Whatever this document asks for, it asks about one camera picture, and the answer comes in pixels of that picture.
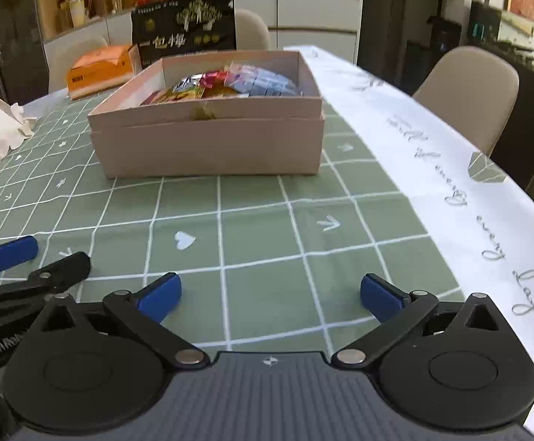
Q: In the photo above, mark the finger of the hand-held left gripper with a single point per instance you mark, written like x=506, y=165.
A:
x=64, y=268
x=9, y=253

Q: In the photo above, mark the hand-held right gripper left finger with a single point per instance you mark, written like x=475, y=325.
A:
x=161, y=298

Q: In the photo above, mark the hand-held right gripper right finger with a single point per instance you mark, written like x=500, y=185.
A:
x=381, y=298

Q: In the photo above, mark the pink cardboard box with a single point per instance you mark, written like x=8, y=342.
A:
x=202, y=147

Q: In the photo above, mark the green checked tablecloth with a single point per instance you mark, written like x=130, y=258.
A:
x=257, y=220

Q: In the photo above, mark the orange cardboard box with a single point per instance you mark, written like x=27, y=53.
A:
x=97, y=66

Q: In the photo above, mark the colourful striped snack packet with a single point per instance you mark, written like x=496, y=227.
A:
x=188, y=84

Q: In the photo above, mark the row of pale blue packets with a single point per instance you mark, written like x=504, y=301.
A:
x=267, y=83

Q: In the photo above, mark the pale yellow cup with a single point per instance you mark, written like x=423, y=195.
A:
x=77, y=13

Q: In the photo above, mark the black gift box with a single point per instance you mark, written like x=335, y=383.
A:
x=179, y=36

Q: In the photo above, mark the black appliance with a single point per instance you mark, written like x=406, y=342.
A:
x=446, y=34

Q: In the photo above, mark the white cabinet with wooden shelf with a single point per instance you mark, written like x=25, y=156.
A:
x=317, y=14

